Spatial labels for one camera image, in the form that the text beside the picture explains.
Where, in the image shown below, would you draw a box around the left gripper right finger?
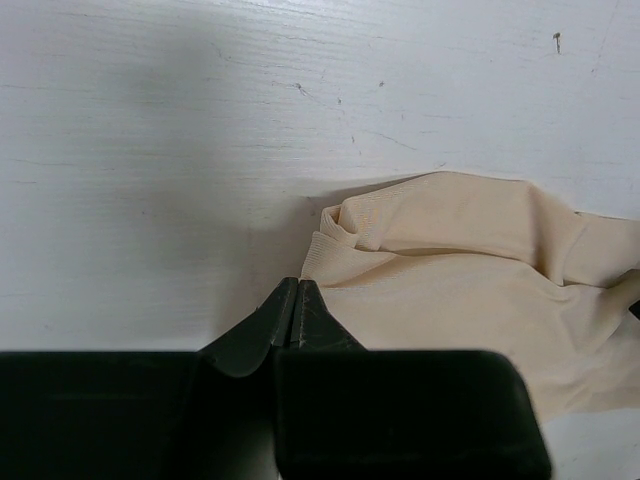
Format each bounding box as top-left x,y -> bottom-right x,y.
273,281 -> 552,479

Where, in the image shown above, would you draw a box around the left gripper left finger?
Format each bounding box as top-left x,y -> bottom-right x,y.
1,278 -> 298,479

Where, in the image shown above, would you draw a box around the beige trousers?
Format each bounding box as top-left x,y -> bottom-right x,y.
301,172 -> 639,421

